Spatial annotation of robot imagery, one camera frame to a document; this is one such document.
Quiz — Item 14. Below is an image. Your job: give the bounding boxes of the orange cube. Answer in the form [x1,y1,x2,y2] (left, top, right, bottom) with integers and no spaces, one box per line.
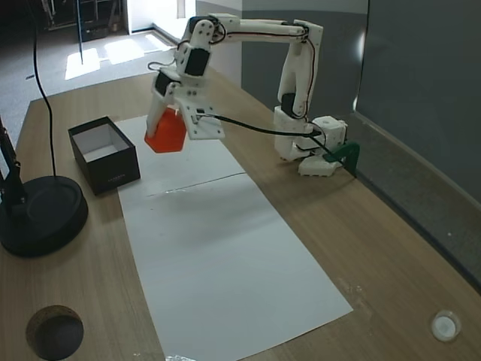
[144,107,188,154]

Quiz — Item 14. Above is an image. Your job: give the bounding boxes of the dark brown open box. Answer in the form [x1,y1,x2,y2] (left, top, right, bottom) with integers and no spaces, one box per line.
[68,115,142,196]

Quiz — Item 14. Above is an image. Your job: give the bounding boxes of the white paper sheet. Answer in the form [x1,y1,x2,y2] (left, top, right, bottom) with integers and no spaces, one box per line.
[113,112,247,201]
[117,172,355,361]

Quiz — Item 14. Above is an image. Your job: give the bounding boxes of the black crate on floor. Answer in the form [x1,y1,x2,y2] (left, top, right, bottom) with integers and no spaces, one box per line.
[80,27,110,43]

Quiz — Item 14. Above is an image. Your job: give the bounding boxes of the dark thin pole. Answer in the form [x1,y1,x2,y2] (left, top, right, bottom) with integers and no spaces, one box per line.
[76,0,84,64]

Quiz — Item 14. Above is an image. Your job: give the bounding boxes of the black lamp stand round base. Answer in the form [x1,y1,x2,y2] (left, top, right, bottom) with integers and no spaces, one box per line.
[0,114,89,259]

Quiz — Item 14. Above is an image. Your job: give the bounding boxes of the green table clamp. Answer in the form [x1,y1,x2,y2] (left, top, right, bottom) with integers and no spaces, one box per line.
[323,141,362,176]

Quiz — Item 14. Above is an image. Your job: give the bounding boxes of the small white round cap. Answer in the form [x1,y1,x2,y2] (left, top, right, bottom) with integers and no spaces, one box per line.
[430,308,461,342]

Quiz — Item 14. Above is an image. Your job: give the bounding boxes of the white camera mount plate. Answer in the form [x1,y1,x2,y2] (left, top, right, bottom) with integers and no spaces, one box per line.
[174,86,227,141]

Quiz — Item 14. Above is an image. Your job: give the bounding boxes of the thin black camera cable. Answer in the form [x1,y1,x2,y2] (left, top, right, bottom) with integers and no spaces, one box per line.
[202,114,358,178]

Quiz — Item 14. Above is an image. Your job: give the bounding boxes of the black lamp cable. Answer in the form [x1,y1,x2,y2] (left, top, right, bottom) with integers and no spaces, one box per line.
[32,0,58,178]

